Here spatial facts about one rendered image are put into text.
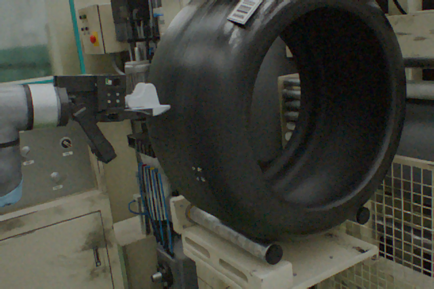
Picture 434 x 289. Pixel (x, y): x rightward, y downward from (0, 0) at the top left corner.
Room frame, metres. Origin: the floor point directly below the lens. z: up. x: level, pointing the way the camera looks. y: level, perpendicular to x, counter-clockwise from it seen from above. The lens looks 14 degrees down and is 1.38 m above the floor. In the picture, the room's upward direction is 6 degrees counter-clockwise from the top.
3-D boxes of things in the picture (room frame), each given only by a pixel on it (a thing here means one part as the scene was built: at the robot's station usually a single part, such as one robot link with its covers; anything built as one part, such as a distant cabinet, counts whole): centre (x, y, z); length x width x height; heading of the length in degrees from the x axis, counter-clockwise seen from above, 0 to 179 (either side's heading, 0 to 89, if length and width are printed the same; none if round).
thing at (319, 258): (1.14, -0.12, 0.80); 0.37 x 0.36 x 0.02; 122
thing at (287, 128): (1.53, -0.32, 1.05); 0.20 x 0.15 x 0.30; 32
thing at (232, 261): (1.07, 0.00, 0.83); 0.36 x 0.09 x 0.06; 32
